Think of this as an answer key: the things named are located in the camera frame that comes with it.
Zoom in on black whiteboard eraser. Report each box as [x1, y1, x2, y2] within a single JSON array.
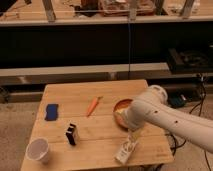
[[65, 123, 79, 146]]

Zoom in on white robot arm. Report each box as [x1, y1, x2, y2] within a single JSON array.
[[122, 85, 213, 153]]

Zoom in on orange carrot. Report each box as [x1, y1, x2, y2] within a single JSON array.
[[86, 96, 103, 117]]

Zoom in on orange plate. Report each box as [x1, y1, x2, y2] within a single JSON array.
[[113, 99, 132, 129]]

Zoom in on wooden table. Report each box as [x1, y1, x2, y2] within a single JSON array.
[[20, 79, 175, 171]]

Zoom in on blue sponge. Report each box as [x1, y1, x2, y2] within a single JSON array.
[[45, 104, 58, 121]]

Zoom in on white plastic bottle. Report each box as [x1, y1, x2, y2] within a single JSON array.
[[115, 135, 139, 165]]

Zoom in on white paper cup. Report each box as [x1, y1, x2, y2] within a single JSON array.
[[26, 138, 50, 164]]

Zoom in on black power cables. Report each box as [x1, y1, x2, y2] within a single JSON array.
[[159, 76, 213, 171]]

